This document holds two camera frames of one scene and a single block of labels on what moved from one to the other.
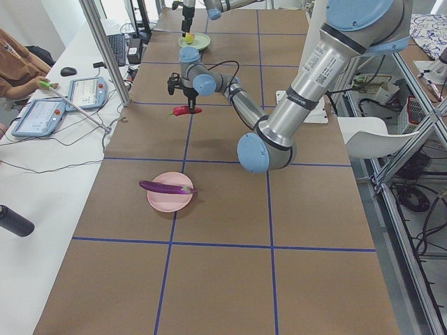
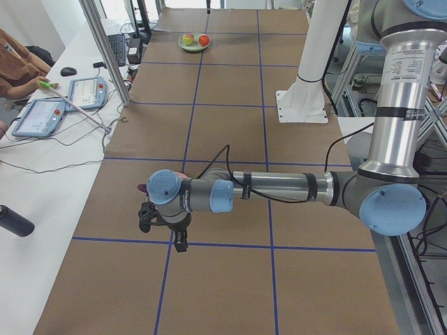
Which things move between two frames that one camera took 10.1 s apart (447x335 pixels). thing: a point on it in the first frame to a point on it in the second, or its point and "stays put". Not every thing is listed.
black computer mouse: (68, 71) stays put
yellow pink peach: (190, 38) stays put
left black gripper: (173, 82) to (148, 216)
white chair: (367, 137) stays put
